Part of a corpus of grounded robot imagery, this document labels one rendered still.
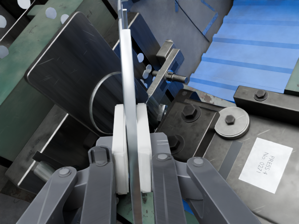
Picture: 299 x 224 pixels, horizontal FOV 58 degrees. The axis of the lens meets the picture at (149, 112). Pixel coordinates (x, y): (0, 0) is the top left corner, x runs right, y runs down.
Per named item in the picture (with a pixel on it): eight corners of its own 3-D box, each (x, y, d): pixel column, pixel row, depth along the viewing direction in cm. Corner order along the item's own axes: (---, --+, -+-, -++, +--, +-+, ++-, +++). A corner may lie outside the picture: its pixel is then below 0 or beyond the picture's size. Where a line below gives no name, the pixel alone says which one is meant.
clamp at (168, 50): (134, 89, 67) (166, 98, 61) (166, 38, 72) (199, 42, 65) (144, 102, 71) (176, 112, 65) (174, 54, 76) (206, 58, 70)
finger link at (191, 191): (153, 180, 14) (212, 176, 14) (147, 132, 18) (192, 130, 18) (154, 203, 14) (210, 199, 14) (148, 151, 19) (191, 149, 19)
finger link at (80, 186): (115, 207, 14) (56, 212, 14) (117, 154, 19) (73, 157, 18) (112, 184, 13) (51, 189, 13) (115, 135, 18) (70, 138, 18)
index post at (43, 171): (31, 172, 51) (59, 194, 45) (41, 158, 52) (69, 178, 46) (42, 177, 53) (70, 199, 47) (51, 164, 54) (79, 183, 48)
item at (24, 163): (2, 174, 53) (16, 187, 50) (121, 10, 66) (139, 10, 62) (93, 210, 75) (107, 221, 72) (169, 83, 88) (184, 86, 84)
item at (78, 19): (-12, 66, 46) (25, 79, 38) (38, 7, 50) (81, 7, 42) (80, 132, 65) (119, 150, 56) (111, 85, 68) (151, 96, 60)
